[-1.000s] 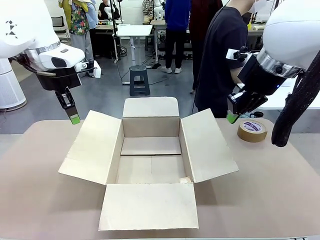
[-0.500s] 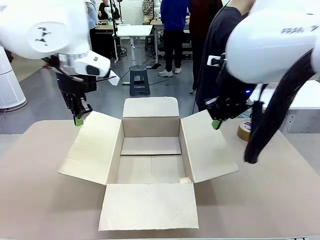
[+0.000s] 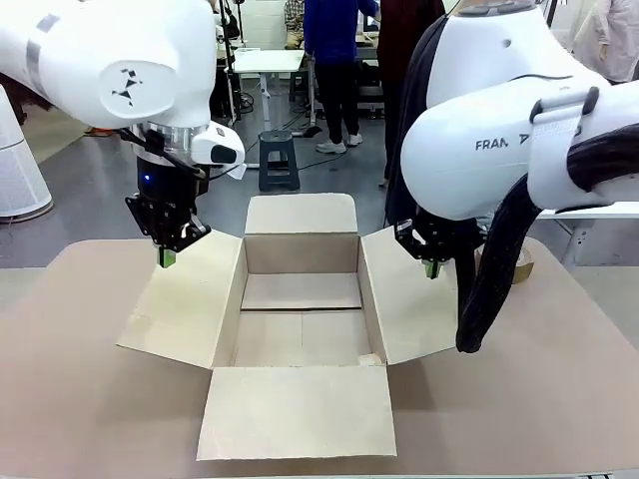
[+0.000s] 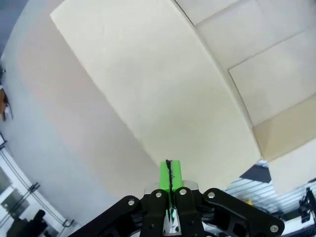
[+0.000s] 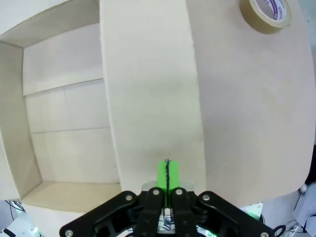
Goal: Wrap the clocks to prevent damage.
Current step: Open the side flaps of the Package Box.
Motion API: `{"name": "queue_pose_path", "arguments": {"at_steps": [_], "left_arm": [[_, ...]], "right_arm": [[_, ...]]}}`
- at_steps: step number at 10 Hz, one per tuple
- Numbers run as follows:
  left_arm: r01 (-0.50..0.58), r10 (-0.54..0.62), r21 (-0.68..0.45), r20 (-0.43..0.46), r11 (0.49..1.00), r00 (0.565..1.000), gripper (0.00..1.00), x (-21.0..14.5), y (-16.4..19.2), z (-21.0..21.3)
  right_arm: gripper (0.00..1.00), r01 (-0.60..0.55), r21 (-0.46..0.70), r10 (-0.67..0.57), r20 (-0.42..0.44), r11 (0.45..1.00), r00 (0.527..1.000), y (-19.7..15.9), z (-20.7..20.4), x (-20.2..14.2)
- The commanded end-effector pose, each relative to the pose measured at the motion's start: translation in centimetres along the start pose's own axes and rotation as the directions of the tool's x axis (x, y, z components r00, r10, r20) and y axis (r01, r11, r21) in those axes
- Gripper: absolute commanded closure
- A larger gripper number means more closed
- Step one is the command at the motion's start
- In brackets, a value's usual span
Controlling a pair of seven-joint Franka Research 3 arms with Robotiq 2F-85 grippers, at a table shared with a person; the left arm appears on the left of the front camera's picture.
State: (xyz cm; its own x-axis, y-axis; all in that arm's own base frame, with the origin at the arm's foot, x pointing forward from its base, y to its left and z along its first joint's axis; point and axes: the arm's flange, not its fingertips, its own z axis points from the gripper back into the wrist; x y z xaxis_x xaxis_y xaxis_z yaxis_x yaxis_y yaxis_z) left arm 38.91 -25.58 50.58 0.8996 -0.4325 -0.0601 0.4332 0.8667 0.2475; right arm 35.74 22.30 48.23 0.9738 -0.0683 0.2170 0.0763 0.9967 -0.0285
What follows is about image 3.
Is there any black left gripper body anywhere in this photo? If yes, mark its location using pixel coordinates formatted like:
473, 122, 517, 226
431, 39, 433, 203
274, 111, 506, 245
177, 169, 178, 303
137, 154, 202, 249

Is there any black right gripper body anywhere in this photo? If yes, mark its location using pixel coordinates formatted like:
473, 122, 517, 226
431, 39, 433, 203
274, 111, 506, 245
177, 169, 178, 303
415, 209, 456, 262

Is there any brown packing tape roll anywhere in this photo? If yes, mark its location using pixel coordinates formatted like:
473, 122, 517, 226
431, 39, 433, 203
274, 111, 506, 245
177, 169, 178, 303
471, 239, 536, 286

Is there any brown cardboard box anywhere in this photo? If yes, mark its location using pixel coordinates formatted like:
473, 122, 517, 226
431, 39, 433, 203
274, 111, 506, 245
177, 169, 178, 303
115, 193, 463, 463

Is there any black plastic step stool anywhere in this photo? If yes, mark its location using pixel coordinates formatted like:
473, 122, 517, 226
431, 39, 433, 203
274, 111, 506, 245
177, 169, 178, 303
258, 130, 303, 194

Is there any white perforated air purifier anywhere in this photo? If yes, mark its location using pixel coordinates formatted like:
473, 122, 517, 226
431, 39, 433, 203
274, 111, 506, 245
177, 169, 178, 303
0, 84, 54, 219

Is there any black pole stand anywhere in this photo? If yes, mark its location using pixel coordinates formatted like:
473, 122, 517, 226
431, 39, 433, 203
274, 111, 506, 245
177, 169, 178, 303
218, 0, 243, 126

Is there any white table with angled edge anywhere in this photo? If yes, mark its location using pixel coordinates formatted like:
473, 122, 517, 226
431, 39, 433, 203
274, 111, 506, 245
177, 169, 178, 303
536, 202, 639, 265

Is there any white standing desk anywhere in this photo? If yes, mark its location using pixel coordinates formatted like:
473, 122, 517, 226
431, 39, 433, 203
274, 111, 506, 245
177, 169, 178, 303
233, 48, 308, 169

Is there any person in blue sweater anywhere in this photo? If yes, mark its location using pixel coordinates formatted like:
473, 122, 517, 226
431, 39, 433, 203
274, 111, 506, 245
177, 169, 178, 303
303, 0, 381, 155

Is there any seated person in plaid shirt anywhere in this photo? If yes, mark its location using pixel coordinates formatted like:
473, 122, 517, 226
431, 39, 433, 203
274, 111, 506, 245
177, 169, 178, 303
283, 0, 307, 50

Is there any thin black camera cable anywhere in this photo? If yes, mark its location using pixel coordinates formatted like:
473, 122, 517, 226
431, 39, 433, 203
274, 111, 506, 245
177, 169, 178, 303
118, 127, 209, 182

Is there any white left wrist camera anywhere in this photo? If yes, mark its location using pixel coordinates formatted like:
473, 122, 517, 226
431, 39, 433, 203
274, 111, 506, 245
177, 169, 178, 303
191, 122, 248, 182

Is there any white velcro cable strap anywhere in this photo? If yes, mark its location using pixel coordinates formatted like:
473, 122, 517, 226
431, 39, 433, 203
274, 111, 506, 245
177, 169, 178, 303
528, 87, 600, 211

